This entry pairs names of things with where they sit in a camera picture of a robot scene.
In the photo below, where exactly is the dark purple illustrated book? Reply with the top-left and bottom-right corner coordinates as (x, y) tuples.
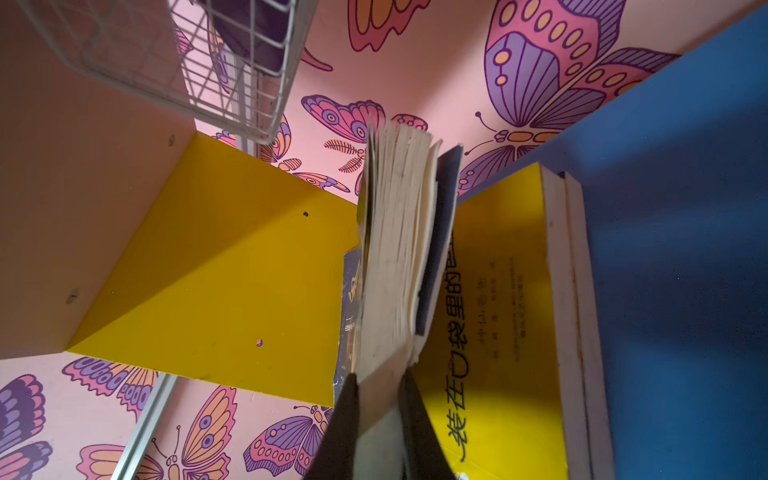
(332, 119), (466, 480)

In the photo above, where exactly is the yellow book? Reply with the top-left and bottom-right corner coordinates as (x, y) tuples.
(414, 164), (592, 479)

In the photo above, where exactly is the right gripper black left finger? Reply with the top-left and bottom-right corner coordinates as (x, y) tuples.
(304, 373), (360, 480)

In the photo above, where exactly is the black book with white title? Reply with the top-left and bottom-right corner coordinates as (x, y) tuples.
(562, 173), (616, 479)

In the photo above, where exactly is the yellow bookshelf with coloured shelves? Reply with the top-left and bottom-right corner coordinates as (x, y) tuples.
(0, 0), (768, 480)

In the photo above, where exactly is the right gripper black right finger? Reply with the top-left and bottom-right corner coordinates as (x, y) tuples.
(398, 369), (457, 480)

